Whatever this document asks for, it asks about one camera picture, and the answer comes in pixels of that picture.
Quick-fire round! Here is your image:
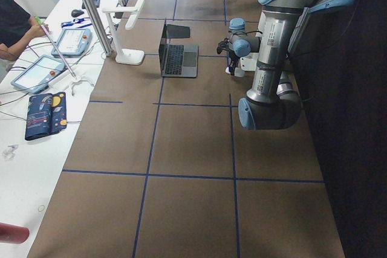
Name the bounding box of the teach pendant tablet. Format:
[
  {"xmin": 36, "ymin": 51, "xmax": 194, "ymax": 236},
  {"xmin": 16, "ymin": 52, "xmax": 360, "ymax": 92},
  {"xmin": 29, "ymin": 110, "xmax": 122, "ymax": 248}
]
[
  {"xmin": 11, "ymin": 55, "xmax": 65, "ymax": 94},
  {"xmin": 56, "ymin": 28, "xmax": 92, "ymax": 57}
]

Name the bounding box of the person's hand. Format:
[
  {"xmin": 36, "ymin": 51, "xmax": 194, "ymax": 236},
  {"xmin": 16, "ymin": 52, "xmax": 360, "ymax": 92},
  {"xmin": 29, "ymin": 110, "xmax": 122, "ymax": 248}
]
[{"xmin": 28, "ymin": 24, "xmax": 48, "ymax": 39}]

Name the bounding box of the lower teach pendant tablet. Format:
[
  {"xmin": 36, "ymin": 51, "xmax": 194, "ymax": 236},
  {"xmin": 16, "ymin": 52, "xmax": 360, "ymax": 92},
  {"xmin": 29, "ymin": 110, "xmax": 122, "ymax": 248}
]
[{"xmin": 11, "ymin": 55, "xmax": 65, "ymax": 94}]

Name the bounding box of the black computer mouse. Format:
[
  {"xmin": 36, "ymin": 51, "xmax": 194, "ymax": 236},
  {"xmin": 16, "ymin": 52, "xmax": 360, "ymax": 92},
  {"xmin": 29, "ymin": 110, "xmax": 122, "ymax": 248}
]
[{"xmin": 71, "ymin": 9, "xmax": 84, "ymax": 18}]

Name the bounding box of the white computer mouse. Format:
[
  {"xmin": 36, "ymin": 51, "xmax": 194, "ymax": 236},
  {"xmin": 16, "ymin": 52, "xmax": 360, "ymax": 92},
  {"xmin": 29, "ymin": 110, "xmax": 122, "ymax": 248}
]
[{"xmin": 225, "ymin": 67, "xmax": 245, "ymax": 77}]

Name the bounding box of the white desk lamp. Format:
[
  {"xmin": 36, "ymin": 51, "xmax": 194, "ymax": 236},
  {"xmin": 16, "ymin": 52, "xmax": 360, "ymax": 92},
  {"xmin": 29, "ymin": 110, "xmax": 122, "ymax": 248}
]
[{"xmin": 102, "ymin": 0, "xmax": 145, "ymax": 65}]

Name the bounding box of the black mouse pad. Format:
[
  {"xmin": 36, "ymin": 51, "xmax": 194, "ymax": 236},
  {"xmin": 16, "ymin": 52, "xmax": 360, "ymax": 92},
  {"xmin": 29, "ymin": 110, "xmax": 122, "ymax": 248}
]
[{"xmin": 166, "ymin": 24, "xmax": 190, "ymax": 39}]

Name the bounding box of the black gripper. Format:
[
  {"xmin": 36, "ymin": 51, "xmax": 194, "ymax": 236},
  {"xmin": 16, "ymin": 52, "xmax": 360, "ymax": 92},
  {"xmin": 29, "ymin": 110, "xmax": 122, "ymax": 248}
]
[{"xmin": 228, "ymin": 51, "xmax": 240, "ymax": 76}]

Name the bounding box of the dark blue space pencil case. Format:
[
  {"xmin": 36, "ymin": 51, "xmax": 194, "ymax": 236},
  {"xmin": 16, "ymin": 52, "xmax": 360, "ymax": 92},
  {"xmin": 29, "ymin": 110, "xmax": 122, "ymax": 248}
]
[{"xmin": 24, "ymin": 92, "xmax": 67, "ymax": 141}]

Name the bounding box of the grey laptop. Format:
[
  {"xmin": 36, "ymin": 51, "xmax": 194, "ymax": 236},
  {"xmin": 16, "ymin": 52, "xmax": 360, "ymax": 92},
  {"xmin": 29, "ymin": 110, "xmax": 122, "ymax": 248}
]
[{"xmin": 158, "ymin": 20, "xmax": 198, "ymax": 78}]

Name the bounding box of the white grabber claw stick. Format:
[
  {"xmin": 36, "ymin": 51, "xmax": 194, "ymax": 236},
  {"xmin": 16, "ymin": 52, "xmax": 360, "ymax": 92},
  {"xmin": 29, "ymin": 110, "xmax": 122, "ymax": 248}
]
[{"xmin": 34, "ymin": 16, "xmax": 94, "ymax": 96}]

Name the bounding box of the person's forearm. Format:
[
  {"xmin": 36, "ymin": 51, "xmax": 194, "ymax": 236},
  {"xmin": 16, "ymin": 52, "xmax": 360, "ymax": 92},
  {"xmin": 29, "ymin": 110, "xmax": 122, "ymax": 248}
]
[{"xmin": 1, "ymin": 31, "xmax": 34, "ymax": 61}]

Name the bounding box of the aluminium frame post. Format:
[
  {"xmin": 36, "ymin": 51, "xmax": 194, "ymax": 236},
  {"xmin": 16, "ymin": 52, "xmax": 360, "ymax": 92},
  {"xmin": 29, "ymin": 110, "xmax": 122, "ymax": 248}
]
[{"xmin": 82, "ymin": 0, "xmax": 113, "ymax": 57}]

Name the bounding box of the blue lanyard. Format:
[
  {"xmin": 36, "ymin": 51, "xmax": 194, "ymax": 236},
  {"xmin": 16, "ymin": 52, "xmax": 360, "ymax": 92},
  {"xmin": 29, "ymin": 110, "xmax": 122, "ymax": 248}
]
[{"xmin": 60, "ymin": 18, "xmax": 93, "ymax": 28}]

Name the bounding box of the upper teach pendant tablet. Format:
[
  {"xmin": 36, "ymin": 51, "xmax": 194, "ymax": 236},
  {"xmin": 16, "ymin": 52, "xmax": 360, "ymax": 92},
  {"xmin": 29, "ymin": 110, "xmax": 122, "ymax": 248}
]
[{"xmin": 56, "ymin": 28, "xmax": 92, "ymax": 57}]

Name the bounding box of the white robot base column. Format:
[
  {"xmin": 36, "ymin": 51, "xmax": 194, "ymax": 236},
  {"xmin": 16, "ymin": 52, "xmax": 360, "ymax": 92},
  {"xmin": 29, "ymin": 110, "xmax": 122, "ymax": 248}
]
[{"xmin": 239, "ymin": 53, "xmax": 259, "ymax": 71}]

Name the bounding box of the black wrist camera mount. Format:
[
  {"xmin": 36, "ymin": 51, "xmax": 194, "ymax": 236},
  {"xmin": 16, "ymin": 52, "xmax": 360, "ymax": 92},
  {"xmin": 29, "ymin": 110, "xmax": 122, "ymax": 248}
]
[{"xmin": 216, "ymin": 38, "xmax": 230, "ymax": 54}]

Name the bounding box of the red cylinder bottle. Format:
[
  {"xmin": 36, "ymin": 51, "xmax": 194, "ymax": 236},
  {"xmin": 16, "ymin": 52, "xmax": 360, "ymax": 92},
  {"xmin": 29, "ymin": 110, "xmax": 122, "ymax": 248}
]
[{"xmin": 0, "ymin": 222, "xmax": 30, "ymax": 244}]

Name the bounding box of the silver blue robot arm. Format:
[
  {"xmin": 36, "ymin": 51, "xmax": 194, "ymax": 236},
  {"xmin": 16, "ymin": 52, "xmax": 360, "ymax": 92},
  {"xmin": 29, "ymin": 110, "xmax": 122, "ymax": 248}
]
[{"xmin": 229, "ymin": 0, "xmax": 355, "ymax": 130}]

